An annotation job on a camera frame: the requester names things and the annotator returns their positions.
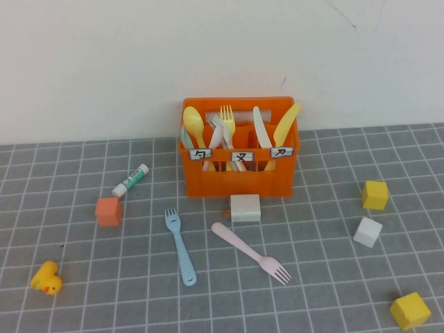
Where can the white label reading 叉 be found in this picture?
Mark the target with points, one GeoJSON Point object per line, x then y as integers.
{"type": "Point", "coordinates": [242, 156]}

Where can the yellow plastic fork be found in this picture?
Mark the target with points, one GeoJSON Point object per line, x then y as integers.
{"type": "Point", "coordinates": [226, 116]}

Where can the pale green plastic spoon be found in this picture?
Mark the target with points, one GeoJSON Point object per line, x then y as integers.
{"type": "Point", "coordinates": [184, 137]}

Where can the white label reading 刀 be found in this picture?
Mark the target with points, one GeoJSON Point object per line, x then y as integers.
{"type": "Point", "coordinates": [281, 152]}

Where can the white green glue stick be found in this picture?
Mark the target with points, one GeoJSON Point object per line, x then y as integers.
{"type": "Point", "coordinates": [130, 180]}

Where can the white foam cube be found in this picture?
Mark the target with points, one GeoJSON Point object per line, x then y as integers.
{"type": "Point", "coordinates": [367, 232]}

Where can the orange plastic cutlery holder crate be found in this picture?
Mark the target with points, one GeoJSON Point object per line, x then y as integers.
{"type": "Point", "coordinates": [239, 184]}

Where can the yellow plastic knife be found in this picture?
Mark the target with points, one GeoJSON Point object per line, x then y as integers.
{"type": "Point", "coordinates": [284, 125]}

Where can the white label reading 勺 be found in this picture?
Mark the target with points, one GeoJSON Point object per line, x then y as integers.
{"type": "Point", "coordinates": [200, 154]}

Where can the white charger plug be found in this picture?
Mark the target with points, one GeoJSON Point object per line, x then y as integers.
{"type": "Point", "coordinates": [244, 208]}

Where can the yellow plastic spoon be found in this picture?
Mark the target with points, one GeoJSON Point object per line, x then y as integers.
{"type": "Point", "coordinates": [193, 119]}

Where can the yellow foam cube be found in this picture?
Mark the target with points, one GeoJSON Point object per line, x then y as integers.
{"type": "Point", "coordinates": [410, 311]}
{"type": "Point", "coordinates": [374, 195]}

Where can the large pink plastic fork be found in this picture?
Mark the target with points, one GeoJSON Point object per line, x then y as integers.
{"type": "Point", "coordinates": [243, 246]}

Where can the orange foam cube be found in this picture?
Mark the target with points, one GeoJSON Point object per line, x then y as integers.
{"type": "Point", "coordinates": [108, 213]}

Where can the yellow rubber duck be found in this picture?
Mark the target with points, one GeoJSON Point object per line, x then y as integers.
{"type": "Point", "coordinates": [48, 281]}

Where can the white plastic knife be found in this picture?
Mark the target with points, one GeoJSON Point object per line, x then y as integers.
{"type": "Point", "coordinates": [260, 128]}

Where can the light blue plastic fork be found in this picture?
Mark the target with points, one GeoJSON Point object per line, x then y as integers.
{"type": "Point", "coordinates": [182, 249]}

